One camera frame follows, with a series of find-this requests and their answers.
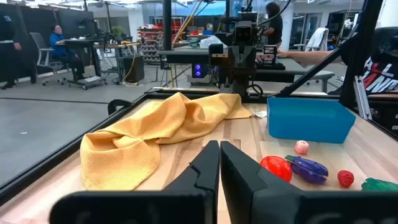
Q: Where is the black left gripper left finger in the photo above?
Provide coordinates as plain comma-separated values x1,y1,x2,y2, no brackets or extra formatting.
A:
49,139,221,224

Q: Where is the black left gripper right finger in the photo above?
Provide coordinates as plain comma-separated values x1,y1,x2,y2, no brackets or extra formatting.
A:
220,141,398,224

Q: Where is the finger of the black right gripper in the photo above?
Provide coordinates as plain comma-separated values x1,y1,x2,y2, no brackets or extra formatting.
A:
231,46,244,71
243,46,256,71

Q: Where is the red tomato toy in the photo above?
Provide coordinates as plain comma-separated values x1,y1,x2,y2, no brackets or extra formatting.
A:
259,155,293,183

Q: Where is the purple eggplant toy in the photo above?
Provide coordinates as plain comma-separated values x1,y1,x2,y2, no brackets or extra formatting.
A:
284,154,330,185

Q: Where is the pink round produce toy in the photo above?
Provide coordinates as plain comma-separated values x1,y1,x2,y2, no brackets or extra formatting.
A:
294,139,310,156

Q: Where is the red raspberry toy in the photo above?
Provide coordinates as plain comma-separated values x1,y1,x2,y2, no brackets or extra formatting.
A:
337,169,355,189

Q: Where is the dark green pepper toy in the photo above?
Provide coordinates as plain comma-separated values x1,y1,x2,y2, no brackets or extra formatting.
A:
361,177,398,192

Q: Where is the blue plastic tupperware container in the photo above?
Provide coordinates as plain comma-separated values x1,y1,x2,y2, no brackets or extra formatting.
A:
266,96,357,144

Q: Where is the computer with purple light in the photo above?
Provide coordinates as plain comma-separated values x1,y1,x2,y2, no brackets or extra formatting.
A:
190,63,210,79

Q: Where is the person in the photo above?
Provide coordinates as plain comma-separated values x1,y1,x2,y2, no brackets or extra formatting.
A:
276,26,398,96
0,14,37,90
49,24,86,80
259,1,284,48

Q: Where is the grey bench table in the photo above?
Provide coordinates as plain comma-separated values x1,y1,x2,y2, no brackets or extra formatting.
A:
157,49,336,94

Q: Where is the black pillar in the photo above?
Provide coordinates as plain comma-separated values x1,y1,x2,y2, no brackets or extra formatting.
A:
162,0,173,51

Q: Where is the red parts shelf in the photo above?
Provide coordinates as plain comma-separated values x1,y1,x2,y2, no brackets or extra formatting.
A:
137,27,165,63

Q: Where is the white draped chair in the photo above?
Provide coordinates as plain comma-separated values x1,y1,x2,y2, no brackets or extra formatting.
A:
293,27,330,52

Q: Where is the yellow waffle towel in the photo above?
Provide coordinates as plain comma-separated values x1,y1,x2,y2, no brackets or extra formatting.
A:
80,91,253,192

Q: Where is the black box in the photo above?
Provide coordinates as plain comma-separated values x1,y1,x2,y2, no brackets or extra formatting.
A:
122,54,146,83

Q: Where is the black clamp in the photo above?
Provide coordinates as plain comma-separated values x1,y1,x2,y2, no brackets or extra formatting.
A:
107,98,133,116

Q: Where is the black desk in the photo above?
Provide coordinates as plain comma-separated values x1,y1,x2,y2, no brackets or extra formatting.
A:
55,38,141,91

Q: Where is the grey office chair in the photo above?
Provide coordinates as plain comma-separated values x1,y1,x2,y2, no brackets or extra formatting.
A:
29,31,68,87

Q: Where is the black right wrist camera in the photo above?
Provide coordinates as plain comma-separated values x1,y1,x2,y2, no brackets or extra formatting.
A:
232,21,259,46

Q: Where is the black slanted frame strut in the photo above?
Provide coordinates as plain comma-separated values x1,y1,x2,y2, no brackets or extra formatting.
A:
273,30,361,98

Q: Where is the black vertical frame post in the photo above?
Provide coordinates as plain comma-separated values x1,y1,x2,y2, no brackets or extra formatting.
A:
340,0,385,107

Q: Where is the black aluminium table frame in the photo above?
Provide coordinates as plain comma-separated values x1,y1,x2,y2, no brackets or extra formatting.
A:
0,88,398,208

